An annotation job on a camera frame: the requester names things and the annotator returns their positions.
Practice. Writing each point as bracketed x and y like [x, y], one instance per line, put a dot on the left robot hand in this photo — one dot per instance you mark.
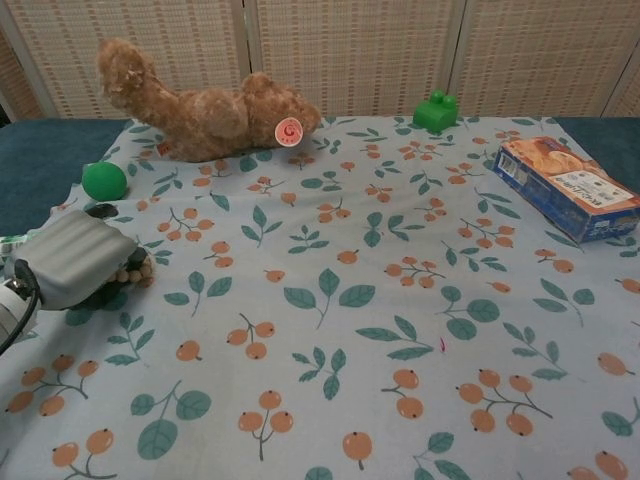
[75, 255]

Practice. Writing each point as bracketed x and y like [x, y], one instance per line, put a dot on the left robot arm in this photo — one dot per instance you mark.
[10, 310]

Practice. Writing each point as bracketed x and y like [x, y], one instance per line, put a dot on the white green wrapped tube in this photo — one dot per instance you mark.
[10, 243]

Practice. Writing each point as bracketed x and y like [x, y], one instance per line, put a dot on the green ball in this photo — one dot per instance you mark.
[104, 181]

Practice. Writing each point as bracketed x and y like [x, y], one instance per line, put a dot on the brown plush teddy bear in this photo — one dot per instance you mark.
[200, 120]

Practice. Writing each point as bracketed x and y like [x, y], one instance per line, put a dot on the round red hang tag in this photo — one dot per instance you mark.
[288, 132]

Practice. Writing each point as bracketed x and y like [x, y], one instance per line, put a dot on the floral leaf fruit tablecloth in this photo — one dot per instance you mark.
[350, 310]

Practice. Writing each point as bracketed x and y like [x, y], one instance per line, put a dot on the woven folding screen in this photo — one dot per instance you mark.
[350, 50]

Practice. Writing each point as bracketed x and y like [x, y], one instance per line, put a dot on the green toy building block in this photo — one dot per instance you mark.
[434, 116]

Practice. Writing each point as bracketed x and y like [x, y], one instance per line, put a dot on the blue orange biscuit box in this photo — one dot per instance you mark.
[565, 190]

